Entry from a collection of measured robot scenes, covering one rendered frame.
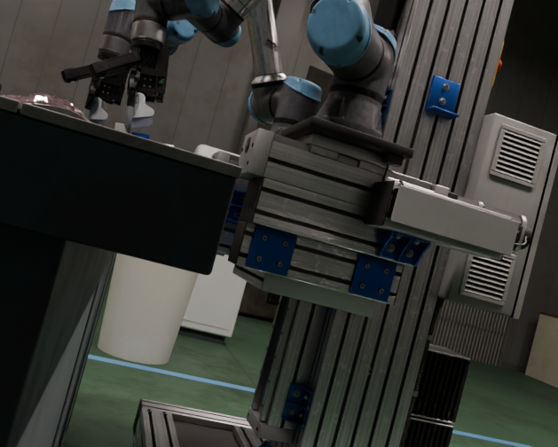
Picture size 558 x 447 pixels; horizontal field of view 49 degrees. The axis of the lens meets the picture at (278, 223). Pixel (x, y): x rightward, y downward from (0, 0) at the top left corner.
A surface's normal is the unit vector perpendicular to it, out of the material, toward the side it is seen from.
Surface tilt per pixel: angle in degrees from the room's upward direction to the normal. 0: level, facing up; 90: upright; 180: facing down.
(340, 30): 97
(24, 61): 90
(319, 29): 96
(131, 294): 93
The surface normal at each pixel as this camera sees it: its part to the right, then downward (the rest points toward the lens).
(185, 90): 0.25, 0.03
